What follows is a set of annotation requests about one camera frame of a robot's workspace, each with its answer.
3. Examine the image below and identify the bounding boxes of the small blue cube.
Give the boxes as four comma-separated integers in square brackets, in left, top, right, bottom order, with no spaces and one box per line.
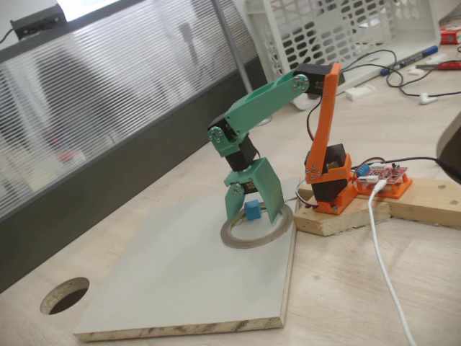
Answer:
[243,199,263,221]

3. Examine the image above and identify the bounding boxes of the light wooden block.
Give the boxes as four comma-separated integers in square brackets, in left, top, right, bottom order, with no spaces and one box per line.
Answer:
[293,185,393,237]

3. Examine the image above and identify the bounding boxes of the grey-faced particle board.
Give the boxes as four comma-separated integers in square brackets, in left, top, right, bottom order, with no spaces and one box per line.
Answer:
[73,176,302,342]

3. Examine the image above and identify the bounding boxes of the red controller circuit board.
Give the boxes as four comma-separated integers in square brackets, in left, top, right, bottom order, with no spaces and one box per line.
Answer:
[354,162,410,185]

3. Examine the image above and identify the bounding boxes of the white printed plastic part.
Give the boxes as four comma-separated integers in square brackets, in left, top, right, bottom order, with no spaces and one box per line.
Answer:
[344,84,375,100]

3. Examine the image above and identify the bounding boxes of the metal pole with flange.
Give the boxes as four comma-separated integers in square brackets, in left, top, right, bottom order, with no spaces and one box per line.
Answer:
[211,0,274,127]

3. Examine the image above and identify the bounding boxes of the long wooden plank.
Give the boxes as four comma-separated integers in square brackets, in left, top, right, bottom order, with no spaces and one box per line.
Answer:
[387,176,461,229]

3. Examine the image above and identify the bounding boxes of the frosted desk partition panel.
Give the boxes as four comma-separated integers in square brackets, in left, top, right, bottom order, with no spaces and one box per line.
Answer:
[0,0,273,295]

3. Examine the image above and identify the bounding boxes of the dark curved object, beige rim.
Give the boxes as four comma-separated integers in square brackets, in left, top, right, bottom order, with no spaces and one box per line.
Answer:
[436,111,461,181]

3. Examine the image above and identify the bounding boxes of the white plastic lattice basket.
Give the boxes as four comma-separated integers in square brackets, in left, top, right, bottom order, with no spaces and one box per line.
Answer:
[246,0,441,111]

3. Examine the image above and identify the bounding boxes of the blue-capped marker pen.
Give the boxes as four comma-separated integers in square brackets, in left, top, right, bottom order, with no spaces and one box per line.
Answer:
[380,45,439,76]

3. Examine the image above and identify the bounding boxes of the red and white box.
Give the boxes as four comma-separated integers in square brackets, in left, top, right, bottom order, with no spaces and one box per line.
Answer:
[439,27,461,46]

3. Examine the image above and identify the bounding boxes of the black electronic box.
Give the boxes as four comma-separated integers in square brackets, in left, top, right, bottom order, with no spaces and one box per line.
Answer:
[9,3,68,40]

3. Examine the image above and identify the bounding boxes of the grey ring of tape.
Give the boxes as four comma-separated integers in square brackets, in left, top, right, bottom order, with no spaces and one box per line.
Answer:
[220,200,295,250]

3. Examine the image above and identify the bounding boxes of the white USB cable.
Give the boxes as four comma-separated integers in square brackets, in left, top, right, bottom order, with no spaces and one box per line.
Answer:
[367,179,417,346]

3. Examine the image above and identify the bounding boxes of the orange printed board mount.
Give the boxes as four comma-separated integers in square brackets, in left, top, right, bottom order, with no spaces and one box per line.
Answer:
[356,172,413,200]

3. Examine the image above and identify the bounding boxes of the thin black desk wire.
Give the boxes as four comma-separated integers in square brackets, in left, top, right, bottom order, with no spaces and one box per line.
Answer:
[341,49,461,98]

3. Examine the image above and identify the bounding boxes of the black power cable with plug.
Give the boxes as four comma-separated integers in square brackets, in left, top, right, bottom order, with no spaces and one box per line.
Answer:
[387,156,461,174]

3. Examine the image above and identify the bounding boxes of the red-handled hand tool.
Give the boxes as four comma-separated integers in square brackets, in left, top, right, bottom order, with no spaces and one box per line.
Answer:
[416,60,461,72]

